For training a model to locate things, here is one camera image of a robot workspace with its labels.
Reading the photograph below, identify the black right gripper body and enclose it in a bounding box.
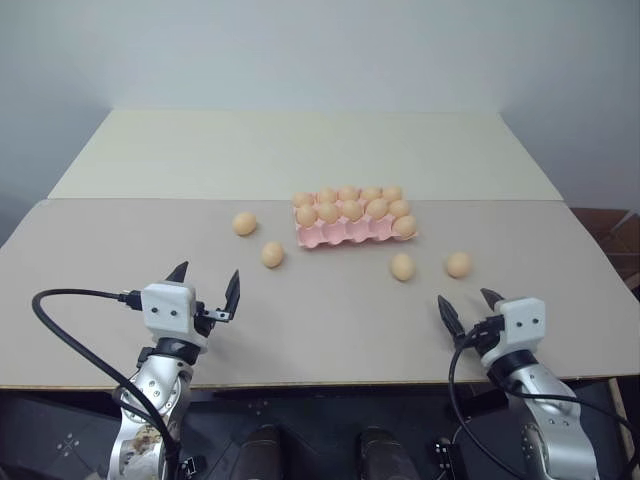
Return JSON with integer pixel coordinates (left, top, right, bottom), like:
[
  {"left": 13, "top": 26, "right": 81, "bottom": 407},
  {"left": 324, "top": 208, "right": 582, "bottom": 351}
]
[{"left": 460, "top": 311, "right": 504, "bottom": 353}]

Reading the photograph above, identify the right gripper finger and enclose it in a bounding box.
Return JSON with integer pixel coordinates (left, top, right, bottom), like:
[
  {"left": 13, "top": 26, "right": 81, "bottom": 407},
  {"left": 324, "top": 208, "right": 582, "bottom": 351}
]
[
  {"left": 436, "top": 294, "right": 467, "bottom": 348},
  {"left": 479, "top": 287, "right": 504, "bottom": 315}
]

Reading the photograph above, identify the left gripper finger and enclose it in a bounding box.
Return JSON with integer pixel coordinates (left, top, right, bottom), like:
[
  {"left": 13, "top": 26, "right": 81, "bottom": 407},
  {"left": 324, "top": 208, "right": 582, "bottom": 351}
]
[
  {"left": 217, "top": 269, "right": 242, "bottom": 321},
  {"left": 165, "top": 260, "right": 191, "bottom": 287}
]

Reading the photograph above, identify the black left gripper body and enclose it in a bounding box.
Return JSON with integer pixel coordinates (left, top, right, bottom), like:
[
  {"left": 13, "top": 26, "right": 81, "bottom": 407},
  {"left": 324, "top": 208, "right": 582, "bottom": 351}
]
[{"left": 192, "top": 299, "right": 234, "bottom": 337}]

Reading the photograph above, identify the pink egg tray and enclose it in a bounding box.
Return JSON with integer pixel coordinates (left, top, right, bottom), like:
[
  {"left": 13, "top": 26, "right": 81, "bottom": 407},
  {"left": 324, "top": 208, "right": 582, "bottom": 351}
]
[{"left": 291, "top": 187, "right": 419, "bottom": 250}]

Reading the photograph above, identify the dark rounded shape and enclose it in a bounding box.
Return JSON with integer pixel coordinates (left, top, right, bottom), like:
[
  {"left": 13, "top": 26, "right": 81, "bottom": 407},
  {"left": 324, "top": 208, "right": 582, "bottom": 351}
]
[
  {"left": 355, "top": 426, "right": 420, "bottom": 480},
  {"left": 238, "top": 424, "right": 287, "bottom": 480}
]

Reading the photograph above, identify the wooden table leg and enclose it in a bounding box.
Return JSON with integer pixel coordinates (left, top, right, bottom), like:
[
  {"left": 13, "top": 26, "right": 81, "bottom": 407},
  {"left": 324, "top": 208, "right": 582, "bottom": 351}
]
[{"left": 606, "top": 377, "right": 637, "bottom": 480}]

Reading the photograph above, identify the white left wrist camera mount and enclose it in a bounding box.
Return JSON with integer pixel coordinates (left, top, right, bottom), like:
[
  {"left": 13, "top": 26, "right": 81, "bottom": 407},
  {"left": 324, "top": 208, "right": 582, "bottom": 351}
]
[{"left": 141, "top": 282, "right": 196, "bottom": 348}]

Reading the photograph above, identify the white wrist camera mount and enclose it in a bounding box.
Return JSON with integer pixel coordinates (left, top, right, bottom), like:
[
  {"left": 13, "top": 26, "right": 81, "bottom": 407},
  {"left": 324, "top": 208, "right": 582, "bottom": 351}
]
[
  {"left": 141, "top": 282, "right": 196, "bottom": 348},
  {"left": 498, "top": 297, "right": 548, "bottom": 359}
]

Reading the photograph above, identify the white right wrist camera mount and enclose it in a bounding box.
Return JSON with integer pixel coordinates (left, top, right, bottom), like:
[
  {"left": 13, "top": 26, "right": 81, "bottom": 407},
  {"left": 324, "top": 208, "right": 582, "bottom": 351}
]
[{"left": 498, "top": 297, "right": 548, "bottom": 359}]

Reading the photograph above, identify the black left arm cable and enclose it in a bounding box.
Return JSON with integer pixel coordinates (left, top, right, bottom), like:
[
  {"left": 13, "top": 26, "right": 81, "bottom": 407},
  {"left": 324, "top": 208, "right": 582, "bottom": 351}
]
[{"left": 31, "top": 287, "right": 182, "bottom": 480}]

